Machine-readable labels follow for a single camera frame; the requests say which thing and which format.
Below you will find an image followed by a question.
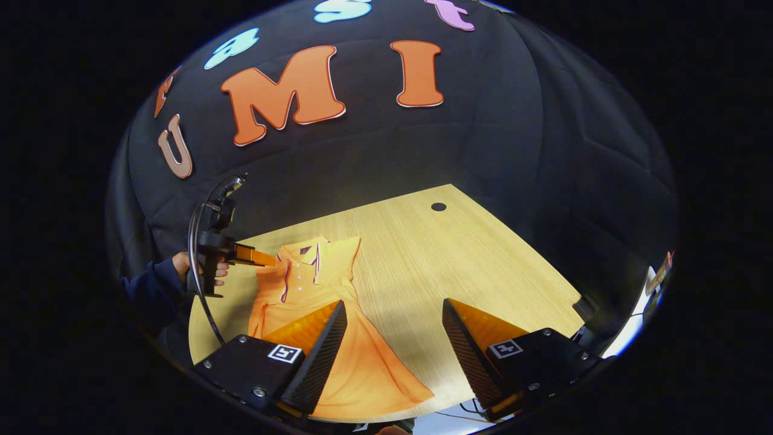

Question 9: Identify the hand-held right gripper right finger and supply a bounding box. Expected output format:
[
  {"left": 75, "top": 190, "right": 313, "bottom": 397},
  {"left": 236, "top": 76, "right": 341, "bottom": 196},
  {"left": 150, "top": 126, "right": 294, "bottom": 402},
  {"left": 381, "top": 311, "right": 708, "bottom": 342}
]
[{"left": 442, "top": 298, "right": 603, "bottom": 422}]

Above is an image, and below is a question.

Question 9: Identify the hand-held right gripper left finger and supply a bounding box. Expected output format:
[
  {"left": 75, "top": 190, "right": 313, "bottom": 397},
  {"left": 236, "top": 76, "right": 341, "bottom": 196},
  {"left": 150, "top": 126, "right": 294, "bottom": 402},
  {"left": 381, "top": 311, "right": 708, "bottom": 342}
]
[{"left": 193, "top": 300, "right": 349, "bottom": 419}]

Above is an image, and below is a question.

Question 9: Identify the orange and white object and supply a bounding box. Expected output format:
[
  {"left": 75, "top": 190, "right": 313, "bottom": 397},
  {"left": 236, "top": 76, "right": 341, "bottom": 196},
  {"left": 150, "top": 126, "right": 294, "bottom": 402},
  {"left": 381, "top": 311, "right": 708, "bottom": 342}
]
[{"left": 645, "top": 251, "right": 675, "bottom": 297}]

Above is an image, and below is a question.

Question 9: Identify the orange T-shirt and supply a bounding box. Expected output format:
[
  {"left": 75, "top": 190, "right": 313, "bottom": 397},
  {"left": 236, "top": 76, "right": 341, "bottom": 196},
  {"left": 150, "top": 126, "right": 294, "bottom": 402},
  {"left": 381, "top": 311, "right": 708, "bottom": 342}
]
[{"left": 248, "top": 234, "right": 435, "bottom": 422}]

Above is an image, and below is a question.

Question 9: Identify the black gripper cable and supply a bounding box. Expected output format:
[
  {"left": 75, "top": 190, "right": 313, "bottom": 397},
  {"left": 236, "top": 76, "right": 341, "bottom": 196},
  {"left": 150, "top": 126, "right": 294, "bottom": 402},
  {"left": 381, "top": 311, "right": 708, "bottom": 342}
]
[{"left": 187, "top": 175, "right": 229, "bottom": 346}]

